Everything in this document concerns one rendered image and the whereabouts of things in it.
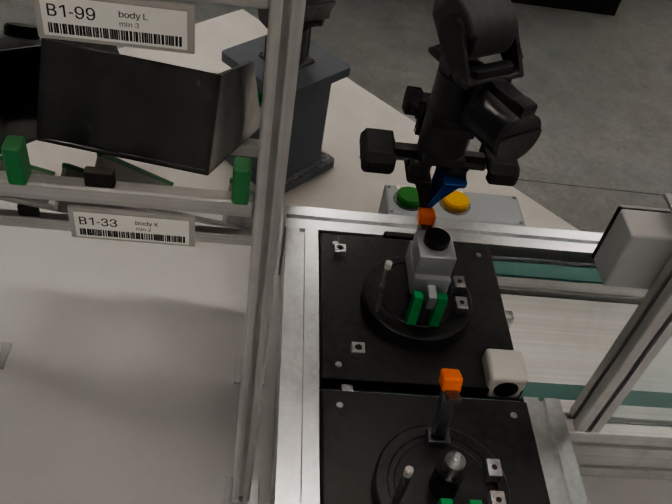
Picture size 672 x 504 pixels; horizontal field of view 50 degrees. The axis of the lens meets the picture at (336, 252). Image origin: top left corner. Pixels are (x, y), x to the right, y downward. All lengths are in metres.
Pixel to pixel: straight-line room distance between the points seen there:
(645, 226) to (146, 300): 0.65
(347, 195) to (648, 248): 0.63
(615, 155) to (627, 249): 2.48
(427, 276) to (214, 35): 0.92
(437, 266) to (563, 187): 2.08
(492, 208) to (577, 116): 2.24
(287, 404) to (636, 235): 0.40
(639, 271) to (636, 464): 0.32
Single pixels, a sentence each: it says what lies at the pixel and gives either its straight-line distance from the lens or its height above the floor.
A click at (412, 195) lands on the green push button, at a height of 0.97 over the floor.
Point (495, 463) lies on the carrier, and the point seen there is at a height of 1.00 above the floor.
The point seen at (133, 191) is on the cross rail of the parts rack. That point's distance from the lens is 0.52.
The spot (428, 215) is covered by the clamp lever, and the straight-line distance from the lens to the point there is 0.90.
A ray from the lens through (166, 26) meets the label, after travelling 0.44.
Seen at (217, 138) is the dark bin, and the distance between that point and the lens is 0.55.
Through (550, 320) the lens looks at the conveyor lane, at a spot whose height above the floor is 0.92.
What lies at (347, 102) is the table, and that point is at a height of 0.86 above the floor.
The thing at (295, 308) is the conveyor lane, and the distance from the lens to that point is 0.91.
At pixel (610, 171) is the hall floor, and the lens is 3.09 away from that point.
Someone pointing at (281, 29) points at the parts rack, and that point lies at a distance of 0.44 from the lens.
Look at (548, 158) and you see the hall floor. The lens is 3.03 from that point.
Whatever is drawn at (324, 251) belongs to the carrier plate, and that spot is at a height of 0.97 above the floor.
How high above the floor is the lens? 1.66
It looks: 45 degrees down
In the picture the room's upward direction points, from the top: 11 degrees clockwise
